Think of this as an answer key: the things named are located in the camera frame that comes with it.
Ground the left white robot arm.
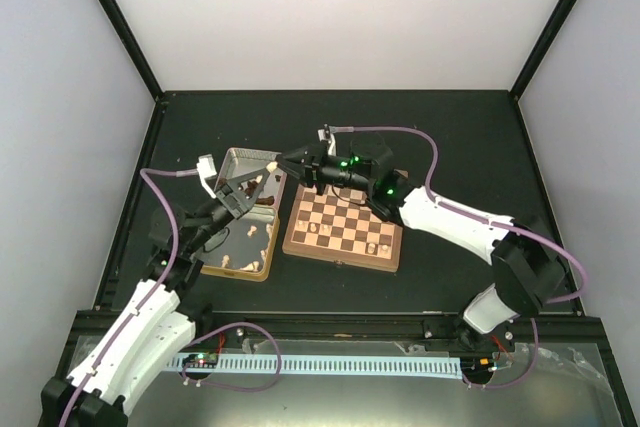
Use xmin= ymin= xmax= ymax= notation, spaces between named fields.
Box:
xmin=41 ymin=159 xmax=277 ymax=426

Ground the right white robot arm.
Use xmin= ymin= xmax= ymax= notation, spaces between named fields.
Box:
xmin=276 ymin=140 xmax=565 ymax=351

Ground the dark brown chess pieces pile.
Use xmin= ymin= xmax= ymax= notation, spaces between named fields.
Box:
xmin=215 ymin=172 xmax=277 ymax=206

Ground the cream chess pieces pile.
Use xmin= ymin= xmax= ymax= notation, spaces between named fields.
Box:
xmin=221 ymin=224 xmax=273 ymax=274

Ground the left small circuit board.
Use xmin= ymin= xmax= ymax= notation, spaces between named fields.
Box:
xmin=182 ymin=353 xmax=218 ymax=369

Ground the small circuit board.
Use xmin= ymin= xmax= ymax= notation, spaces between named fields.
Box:
xmin=469 ymin=356 xmax=512 ymax=373
xmin=182 ymin=353 xmax=218 ymax=369

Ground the right small circuit board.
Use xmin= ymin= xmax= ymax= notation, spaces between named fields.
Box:
xmin=469 ymin=356 xmax=512 ymax=373

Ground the gold tin box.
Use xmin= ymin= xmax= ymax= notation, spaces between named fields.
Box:
xmin=196 ymin=205 xmax=279 ymax=282

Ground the wooden chessboard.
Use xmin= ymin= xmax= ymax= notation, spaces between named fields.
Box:
xmin=282 ymin=185 xmax=403 ymax=273

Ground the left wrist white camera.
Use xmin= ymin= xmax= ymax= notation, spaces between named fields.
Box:
xmin=196 ymin=154 xmax=217 ymax=199

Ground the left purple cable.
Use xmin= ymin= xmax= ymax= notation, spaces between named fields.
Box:
xmin=57 ymin=168 xmax=206 ymax=427

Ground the purple cable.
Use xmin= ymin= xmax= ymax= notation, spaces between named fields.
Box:
xmin=329 ymin=125 xmax=591 ymax=391
xmin=57 ymin=168 xmax=206 ymax=427

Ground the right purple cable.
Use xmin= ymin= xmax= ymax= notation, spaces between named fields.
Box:
xmin=329 ymin=125 xmax=591 ymax=391

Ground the light blue slotted cable duct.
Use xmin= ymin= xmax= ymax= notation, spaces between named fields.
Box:
xmin=165 ymin=353 xmax=463 ymax=380

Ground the left black frame post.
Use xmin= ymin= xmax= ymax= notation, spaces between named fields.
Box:
xmin=98 ymin=0 xmax=163 ymax=101

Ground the black frame post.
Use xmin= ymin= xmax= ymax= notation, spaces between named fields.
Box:
xmin=510 ymin=0 xmax=578 ymax=101
xmin=98 ymin=0 xmax=163 ymax=101

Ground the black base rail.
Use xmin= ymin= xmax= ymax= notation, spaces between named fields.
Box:
xmin=74 ymin=310 xmax=601 ymax=353

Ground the right black frame post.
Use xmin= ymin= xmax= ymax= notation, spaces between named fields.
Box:
xmin=510 ymin=0 xmax=578 ymax=101

